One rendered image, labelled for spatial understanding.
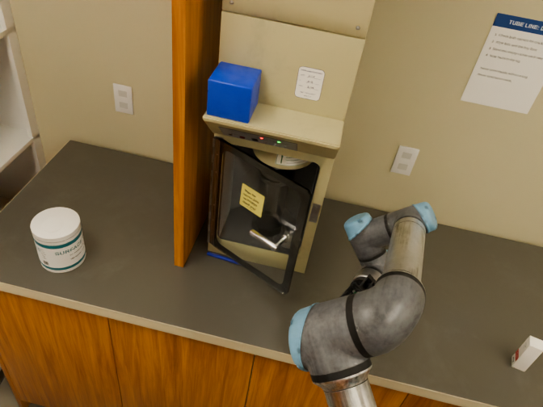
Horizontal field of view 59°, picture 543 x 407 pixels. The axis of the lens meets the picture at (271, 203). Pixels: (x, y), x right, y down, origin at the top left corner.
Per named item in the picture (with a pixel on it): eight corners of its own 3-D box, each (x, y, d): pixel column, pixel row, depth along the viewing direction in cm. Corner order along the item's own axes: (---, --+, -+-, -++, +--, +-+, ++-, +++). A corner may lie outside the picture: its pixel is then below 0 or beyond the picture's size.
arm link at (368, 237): (384, 203, 124) (401, 241, 125) (344, 217, 129) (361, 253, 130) (378, 213, 117) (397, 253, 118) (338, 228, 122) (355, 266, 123)
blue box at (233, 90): (218, 94, 118) (220, 60, 112) (258, 103, 117) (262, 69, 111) (206, 115, 110) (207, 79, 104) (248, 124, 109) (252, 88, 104)
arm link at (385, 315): (410, 301, 76) (423, 187, 118) (347, 316, 81) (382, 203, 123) (438, 358, 78) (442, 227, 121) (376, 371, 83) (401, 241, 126)
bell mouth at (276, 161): (260, 128, 145) (262, 112, 141) (317, 140, 143) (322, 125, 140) (246, 161, 131) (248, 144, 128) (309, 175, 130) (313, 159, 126)
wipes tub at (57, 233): (54, 237, 152) (46, 202, 142) (94, 247, 151) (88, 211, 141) (31, 267, 142) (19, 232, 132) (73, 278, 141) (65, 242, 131)
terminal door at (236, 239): (211, 241, 152) (217, 136, 126) (288, 295, 140) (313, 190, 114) (209, 243, 151) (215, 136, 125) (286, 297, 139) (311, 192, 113)
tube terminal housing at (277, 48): (227, 202, 174) (246, -21, 124) (314, 222, 172) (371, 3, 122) (207, 250, 156) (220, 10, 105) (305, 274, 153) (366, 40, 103)
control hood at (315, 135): (213, 127, 125) (215, 93, 118) (336, 154, 123) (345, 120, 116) (199, 151, 116) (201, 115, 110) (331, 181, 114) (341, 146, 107)
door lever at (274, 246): (260, 226, 131) (261, 220, 130) (288, 244, 128) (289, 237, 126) (247, 237, 128) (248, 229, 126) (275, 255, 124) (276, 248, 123)
